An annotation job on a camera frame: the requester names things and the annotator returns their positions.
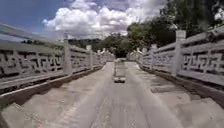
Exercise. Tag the small wheeled robot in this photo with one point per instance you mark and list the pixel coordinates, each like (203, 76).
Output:
(119, 71)

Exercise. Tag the grey stone bridge deck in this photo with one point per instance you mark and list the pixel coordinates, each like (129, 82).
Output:
(110, 106)

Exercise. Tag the wood of green trees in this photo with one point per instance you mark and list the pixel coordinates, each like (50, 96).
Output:
(156, 30)

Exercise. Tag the carved stone railing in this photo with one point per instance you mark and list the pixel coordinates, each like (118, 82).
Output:
(40, 61)
(196, 60)

